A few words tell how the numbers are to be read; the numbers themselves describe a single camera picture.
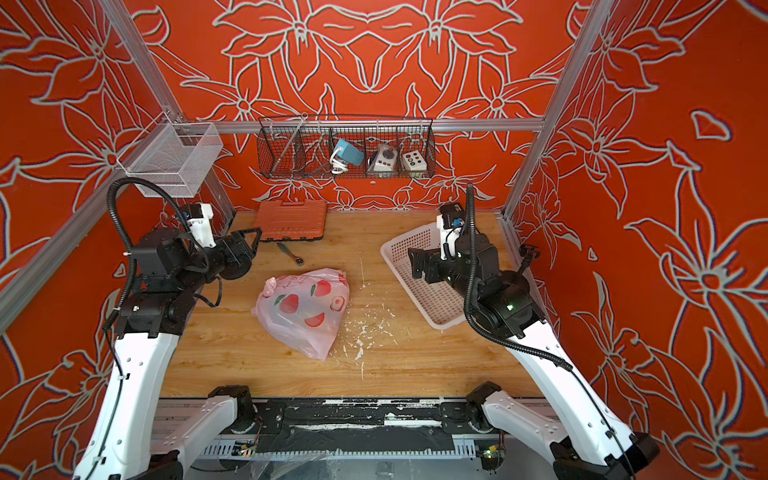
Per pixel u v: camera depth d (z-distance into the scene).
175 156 0.93
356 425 0.73
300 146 0.99
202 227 0.56
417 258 0.57
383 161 0.91
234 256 0.56
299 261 1.03
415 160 0.95
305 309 0.78
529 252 0.82
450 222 0.55
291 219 1.14
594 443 0.36
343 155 0.84
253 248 0.61
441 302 0.81
